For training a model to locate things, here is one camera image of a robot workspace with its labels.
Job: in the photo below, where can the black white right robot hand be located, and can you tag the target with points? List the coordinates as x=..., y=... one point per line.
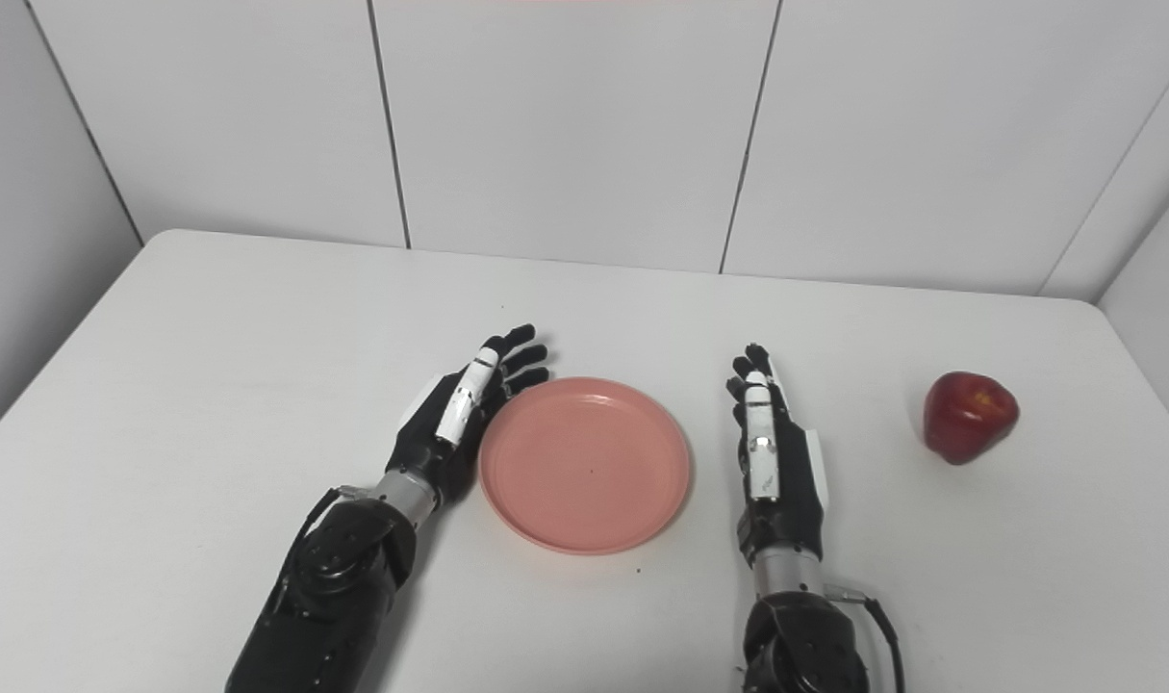
x=781, y=462

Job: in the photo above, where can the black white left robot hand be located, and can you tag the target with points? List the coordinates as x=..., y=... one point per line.
x=444, y=428

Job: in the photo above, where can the pink round plate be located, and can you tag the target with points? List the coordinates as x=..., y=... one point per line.
x=584, y=465

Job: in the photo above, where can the red apple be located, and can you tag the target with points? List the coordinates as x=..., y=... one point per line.
x=969, y=416

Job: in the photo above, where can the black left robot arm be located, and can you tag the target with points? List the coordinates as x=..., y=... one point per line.
x=334, y=597

